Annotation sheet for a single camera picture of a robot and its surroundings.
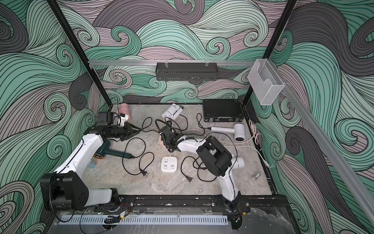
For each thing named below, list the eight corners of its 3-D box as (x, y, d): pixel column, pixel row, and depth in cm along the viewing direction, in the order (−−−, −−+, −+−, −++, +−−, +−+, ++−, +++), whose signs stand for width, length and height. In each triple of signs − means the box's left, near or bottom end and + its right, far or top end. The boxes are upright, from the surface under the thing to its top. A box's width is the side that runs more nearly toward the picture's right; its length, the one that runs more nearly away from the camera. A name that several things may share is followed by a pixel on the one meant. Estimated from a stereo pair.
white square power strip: (160, 171, 86) (159, 169, 84) (161, 158, 92) (161, 156, 89) (177, 171, 86) (177, 169, 84) (177, 158, 92) (177, 156, 89)
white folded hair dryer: (162, 117, 113) (162, 113, 109) (173, 106, 121) (173, 102, 117) (172, 123, 109) (172, 119, 105) (183, 111, 117) (183, 106, 114)
